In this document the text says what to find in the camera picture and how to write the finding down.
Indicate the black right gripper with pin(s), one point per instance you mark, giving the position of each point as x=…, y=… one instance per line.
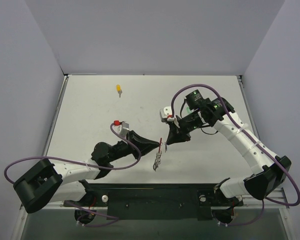
x=179, y=129

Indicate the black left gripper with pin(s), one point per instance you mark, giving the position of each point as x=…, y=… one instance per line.
x=133, y=141

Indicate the metal key organiser red handle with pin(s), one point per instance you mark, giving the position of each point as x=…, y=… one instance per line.
x=157, y=160

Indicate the key with blue tag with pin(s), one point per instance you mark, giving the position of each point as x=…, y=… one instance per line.
x=165, y=147

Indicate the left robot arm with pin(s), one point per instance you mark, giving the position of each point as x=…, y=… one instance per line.
x=48, y=182

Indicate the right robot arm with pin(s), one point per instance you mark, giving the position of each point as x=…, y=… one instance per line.
x=267, y=168

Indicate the key with green tag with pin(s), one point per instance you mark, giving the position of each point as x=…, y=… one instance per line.
x=189, y=111

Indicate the key with yellow tag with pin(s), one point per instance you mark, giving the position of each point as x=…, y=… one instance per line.
x=119, y=90

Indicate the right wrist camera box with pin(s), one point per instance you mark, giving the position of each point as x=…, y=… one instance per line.
x=167, y=117

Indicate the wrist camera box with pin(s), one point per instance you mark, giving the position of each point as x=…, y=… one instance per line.
x=167, y=117
x=123, y=128

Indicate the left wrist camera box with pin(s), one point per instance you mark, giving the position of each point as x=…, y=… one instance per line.
x=123, y=128

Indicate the aluminium front rail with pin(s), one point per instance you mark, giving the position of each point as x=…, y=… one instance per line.
x=277, y=197

